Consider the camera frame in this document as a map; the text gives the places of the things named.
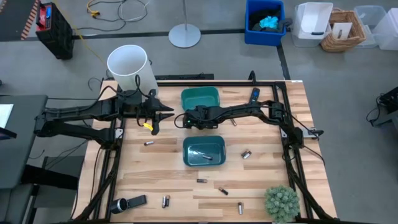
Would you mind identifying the turquoise cloth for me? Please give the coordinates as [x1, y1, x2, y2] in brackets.
[259, 16, 280, 30]

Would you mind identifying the black remote control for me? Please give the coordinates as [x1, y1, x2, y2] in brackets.
[248, 87, 261, 104]

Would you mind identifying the white floor cable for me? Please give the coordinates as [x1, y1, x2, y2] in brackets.
[118, 0, 152, 22]

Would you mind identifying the black cloth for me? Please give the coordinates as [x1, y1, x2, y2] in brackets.
[250, 9, 294, 34]

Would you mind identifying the black metal table frame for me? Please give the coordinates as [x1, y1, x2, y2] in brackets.
[72, 70, 341, 224]

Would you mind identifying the black mat with striped edge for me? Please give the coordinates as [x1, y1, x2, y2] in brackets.
[0, 0, 40, 41]

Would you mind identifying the long black bar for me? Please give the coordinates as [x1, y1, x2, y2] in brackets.
[154, 73, 215, 82]

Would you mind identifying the green artificial plant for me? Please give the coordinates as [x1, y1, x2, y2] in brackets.
[264, 185, 301, 223]

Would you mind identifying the white plastic bin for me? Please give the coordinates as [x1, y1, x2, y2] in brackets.
[292, 2, 334, 48]

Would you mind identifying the grey round-base floor stand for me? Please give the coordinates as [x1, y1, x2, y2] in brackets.
[168, 0, 202, 49]

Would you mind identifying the black floor cable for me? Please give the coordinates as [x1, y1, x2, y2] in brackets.
[74, 0, 150, 32]

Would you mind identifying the white paper sheet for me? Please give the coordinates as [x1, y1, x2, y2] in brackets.
[0, 104, 15, 129]

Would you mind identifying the black equipment box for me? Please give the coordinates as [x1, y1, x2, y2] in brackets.
[377, 86, 398, 114]

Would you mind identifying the yellow hanging cord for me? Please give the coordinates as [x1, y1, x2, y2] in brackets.
[53, 0, 106, 65]

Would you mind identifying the black and red case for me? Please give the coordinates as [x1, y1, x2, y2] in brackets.
[35, 2, 75, 60]

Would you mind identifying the black desk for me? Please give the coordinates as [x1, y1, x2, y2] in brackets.
[0, 95, 49, 190]

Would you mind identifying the white shade wooden base lamp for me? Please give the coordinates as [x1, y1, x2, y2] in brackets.
[106, 44, 160, 98]

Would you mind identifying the black low platform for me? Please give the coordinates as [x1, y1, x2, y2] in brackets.
[21, 154, 85, 191]

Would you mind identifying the blue plastic bin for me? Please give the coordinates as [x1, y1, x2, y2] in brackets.
[244, 0, 287, 47]

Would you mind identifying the wicker basket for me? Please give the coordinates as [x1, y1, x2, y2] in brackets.
[319, 8, 368, 53]

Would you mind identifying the dark grey cabinet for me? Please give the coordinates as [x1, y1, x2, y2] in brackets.
[0, 183, 40, 224]

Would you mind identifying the black camcorder with silver lens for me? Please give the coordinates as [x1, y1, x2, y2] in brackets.
[109, 194, 147, 215]

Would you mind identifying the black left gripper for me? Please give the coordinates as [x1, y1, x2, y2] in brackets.
[137, 89, 175, 136]

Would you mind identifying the light teal plastic bin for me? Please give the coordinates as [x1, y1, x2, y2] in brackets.
[180, 86, 221, 112]

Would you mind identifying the clear plastic bin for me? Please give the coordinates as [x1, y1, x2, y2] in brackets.
[372, 7, 398, 51]
[354, 5, 387, 48]

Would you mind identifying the yellow cable with plug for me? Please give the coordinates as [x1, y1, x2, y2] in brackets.
[86, 0, 102, 18]

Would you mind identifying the white card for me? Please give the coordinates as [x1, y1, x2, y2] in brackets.
[331, 22, 354, 40]

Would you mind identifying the dark teal plastic bin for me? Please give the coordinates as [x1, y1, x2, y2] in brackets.
[182, 135, 227, 167]

